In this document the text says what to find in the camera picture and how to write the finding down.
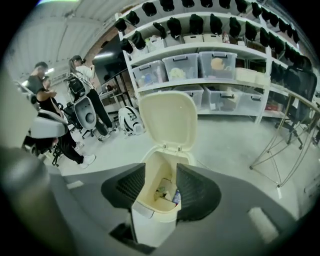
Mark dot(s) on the cream storage box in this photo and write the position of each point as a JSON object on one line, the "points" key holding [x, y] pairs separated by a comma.
{"points": [[212, 38], [193, 38]]}

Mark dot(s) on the white round table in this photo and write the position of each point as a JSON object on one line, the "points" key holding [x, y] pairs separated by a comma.
{"points": [[300, 98]]}

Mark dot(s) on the black display stand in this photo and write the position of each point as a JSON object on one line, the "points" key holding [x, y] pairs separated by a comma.
{"points": [[120, 92]]}

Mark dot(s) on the small cream bin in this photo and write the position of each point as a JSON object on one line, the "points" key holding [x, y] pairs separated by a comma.
{"points": [[246, 75]]}

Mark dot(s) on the cream waste bin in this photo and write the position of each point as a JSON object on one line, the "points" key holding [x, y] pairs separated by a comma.
{"points": [[167, 120]]}

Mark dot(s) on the blue and white small packet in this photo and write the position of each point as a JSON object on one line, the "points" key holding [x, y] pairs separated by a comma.
{"points": [[177, 197]]}

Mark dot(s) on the black office chair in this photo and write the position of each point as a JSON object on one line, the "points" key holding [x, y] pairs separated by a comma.
{"points": [[297, 82]]}

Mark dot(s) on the rows of clear storage bins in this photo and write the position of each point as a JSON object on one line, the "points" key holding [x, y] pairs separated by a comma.
{"points": [[180, 67]]}

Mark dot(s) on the rows of black caps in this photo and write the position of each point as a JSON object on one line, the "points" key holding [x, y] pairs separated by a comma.
{"points": [[175, 27]]}

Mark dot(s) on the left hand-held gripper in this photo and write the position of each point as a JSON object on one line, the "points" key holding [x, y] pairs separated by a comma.
{"points": [[15, 112]]}

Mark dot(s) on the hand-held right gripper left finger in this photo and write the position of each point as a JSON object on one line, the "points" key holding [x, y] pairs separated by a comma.
{"points": [[100, 200]]}

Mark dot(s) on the white metal shelving rack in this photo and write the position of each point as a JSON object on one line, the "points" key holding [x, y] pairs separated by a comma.
{"points": [[200, 46]]}

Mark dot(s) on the grey pod with black disc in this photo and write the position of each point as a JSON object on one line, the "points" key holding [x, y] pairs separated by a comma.
{"points": [[85, 113]]}

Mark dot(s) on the white perforated basket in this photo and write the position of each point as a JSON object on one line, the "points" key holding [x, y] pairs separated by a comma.
{"points": [[156, 45]]}

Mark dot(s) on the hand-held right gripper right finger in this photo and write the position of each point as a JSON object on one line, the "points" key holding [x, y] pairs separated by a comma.
{"points": [[225, 212]]}

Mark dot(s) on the large black display screen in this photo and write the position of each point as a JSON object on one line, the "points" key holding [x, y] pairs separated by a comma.
{"points": [[110, 62]]}

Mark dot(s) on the small white object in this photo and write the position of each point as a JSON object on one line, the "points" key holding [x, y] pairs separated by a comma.
{"points": [[167, 185]]}

